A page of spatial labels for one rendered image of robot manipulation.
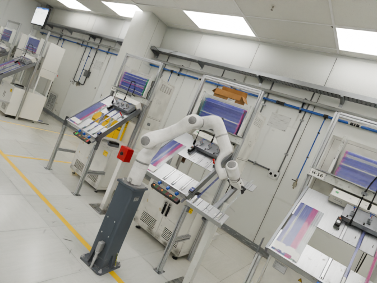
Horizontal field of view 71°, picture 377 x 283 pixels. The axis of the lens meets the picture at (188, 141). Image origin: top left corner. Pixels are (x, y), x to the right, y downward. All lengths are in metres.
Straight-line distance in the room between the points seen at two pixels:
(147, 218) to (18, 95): 4.18
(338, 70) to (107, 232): 3.54
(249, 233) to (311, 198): 1.94
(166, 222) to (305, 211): 1.36
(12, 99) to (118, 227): 4.61
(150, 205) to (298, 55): 3.05
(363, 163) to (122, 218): 1.89
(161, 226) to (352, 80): 3.09
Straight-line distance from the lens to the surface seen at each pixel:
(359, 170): 2.45
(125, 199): 2.12
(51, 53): 6.44
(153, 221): 3.00
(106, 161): 3.58
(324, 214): 2.38
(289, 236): 2.18
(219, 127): 1.92
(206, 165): 2.63
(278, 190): 4.08
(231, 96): 3.24
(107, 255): 2.32
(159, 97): 3.76
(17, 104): 6.41
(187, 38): 5.60
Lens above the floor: 1.31
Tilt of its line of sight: 4 degrees down
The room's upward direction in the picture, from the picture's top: 23 degrees clockwise
